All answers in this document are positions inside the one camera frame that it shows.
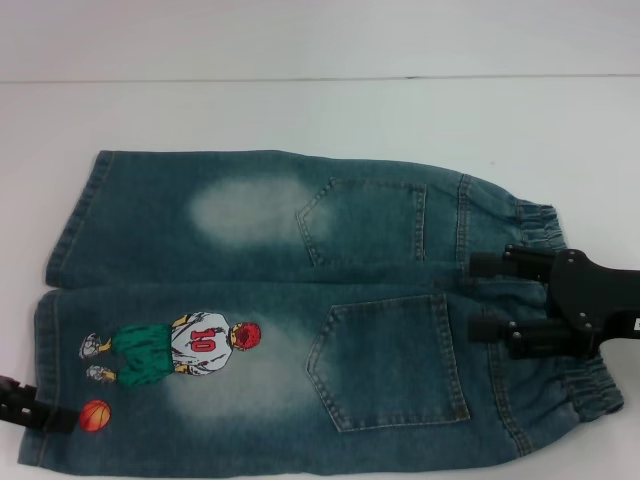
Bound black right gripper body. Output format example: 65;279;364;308
546;248;640;352

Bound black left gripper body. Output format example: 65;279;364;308
0;373;25;427

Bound blue denim shorts basketball print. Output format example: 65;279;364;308
18;148;626;457

